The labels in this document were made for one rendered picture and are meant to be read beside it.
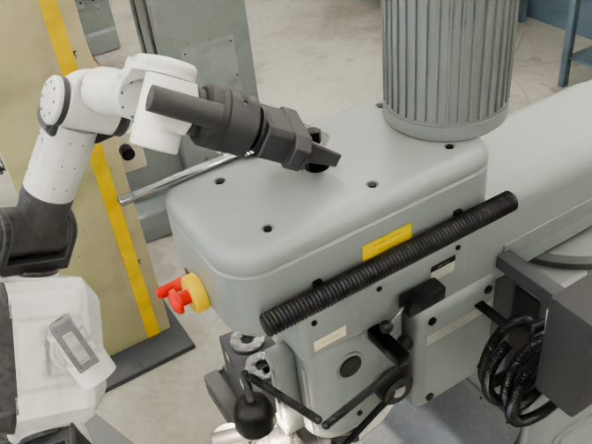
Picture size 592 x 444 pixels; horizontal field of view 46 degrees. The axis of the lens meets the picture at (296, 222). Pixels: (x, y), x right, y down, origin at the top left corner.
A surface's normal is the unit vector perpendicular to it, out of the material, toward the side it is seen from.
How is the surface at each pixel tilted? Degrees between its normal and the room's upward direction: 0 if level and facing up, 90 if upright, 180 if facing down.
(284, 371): 90
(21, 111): 90
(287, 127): 30
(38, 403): 58
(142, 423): 0
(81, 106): 77
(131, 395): 0
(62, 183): 97
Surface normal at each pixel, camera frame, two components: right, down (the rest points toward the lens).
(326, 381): -0.13, 0.61
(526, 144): -0.10, -0.79
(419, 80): -0.54, 0.55
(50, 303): 0.60, -0.14
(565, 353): -0.85, 0.39
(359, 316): 0.52, 0.48
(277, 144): 0.26, 0.57
